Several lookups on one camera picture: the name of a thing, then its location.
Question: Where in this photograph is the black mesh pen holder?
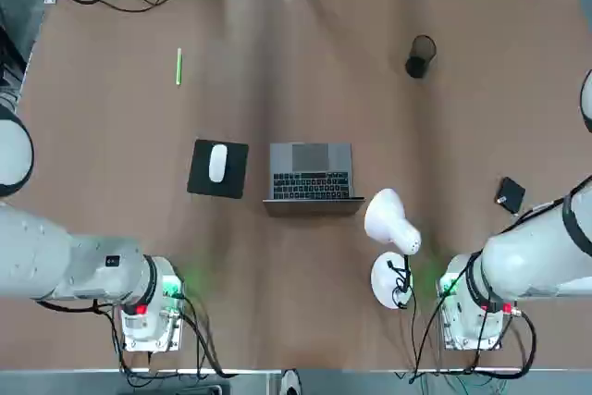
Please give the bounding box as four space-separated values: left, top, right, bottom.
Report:
404 34 438 80

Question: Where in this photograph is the grey open laptop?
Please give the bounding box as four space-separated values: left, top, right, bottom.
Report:
261 142 366 219

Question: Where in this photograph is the white computer mouse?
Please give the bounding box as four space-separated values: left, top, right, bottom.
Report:
207 143 229 183

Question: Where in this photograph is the white desk lamp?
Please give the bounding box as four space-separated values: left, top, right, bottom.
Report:
363 187 424 311

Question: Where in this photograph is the black mouse pad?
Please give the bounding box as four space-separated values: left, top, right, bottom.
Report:
186 138 251 201

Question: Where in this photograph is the small black box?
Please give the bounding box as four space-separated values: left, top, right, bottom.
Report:
495 176 527 215

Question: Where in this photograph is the black lamp cable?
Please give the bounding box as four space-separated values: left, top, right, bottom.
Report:
387 253 420 386

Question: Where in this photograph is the black left arm base cable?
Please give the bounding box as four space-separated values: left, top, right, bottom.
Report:
35 291 240 380

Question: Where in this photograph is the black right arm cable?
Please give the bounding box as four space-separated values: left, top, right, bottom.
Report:
413 194 573 376

